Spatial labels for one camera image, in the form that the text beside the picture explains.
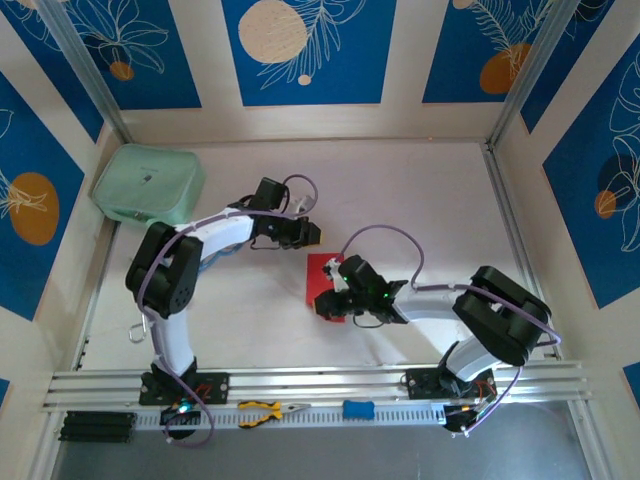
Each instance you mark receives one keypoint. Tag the red paper sheet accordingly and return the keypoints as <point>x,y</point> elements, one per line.
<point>320,275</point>

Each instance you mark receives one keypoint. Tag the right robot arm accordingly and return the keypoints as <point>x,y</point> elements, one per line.
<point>430,305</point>

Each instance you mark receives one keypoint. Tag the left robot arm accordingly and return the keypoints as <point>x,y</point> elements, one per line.
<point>220,232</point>

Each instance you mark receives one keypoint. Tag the blue sponge block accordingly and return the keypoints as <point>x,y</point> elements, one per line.
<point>358,409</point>

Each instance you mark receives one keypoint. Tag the mint green zip pouch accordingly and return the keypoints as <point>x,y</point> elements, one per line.
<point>147,185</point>

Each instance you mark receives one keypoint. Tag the black aluminium profile block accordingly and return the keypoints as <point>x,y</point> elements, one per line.
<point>97,427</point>

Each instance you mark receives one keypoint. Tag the long aluminium mounting rail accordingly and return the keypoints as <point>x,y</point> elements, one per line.
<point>310,382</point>

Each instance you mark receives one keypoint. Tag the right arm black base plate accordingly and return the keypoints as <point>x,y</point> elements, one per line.
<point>422,384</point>

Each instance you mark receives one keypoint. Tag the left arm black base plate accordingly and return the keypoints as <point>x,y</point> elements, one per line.
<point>215,387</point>

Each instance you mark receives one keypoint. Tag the aluminium frame post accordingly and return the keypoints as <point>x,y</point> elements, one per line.
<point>530,75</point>
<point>85,70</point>

